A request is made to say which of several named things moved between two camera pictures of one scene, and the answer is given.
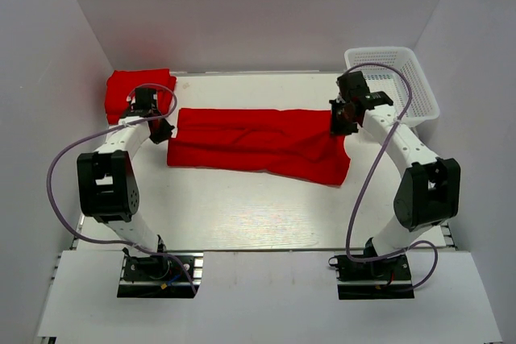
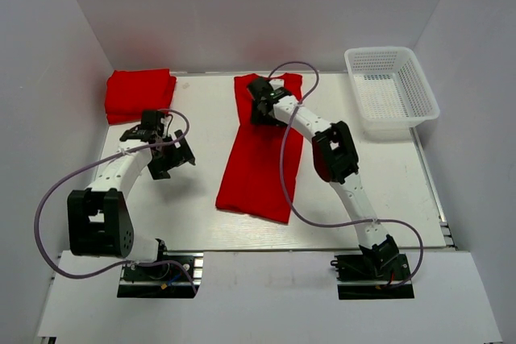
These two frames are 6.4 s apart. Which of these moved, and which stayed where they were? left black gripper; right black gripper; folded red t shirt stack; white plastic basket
Moved: left black gripper; right black gripper
Stayed: white plastic basket; folded red t shirt stack
